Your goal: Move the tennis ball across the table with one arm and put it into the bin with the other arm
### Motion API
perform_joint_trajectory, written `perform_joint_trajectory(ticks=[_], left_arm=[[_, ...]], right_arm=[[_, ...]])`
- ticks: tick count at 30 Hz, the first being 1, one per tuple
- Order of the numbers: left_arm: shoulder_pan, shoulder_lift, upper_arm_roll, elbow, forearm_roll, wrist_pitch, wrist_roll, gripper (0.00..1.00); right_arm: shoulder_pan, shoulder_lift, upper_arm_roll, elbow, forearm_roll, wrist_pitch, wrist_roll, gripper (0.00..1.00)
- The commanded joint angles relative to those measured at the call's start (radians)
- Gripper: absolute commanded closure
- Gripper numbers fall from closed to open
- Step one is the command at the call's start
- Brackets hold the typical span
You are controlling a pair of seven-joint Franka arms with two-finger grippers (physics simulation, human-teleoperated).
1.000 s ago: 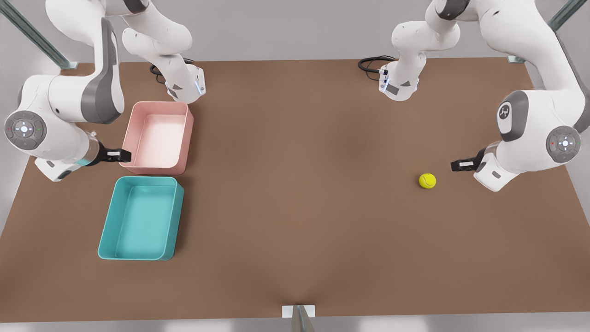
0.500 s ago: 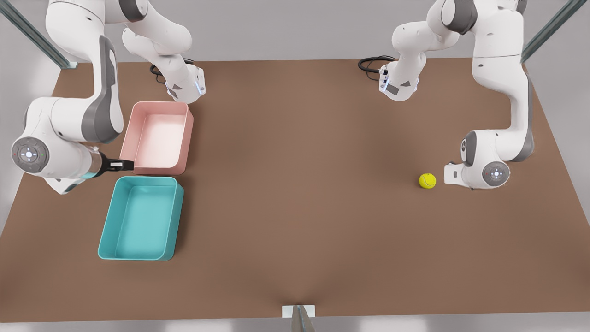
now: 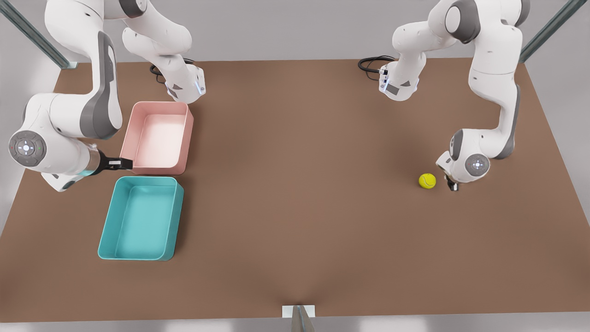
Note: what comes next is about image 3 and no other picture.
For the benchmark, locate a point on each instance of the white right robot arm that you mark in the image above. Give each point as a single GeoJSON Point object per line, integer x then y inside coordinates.
{"type": "Point", "coordinates": [69, 110]}

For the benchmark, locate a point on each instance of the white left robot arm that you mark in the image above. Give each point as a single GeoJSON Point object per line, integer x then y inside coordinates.
{"type": "Point", "coordinates": [493, 69]}

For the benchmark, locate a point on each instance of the yellow tennis ball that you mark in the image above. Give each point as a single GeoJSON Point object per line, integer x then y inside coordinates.
{"type": "Point", "coordinates": [427, 180]}

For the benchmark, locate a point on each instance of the pink rectangular tray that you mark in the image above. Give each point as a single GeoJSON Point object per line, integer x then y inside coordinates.
{"type": "Point", "coordinates": [159, 137]}

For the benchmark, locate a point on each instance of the teal rectangular tray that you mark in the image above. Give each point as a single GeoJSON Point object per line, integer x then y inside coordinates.
{"type": "Point", "coordinates": [142, 218]}

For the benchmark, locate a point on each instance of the silver frame post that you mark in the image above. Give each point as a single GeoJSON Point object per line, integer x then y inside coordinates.
{"type": "Point", "coordinates": [32, 33]}
{"type": "Point", "coordinates": [551, 28]}
{"type": "Point", "coordinates": [299, 319]}

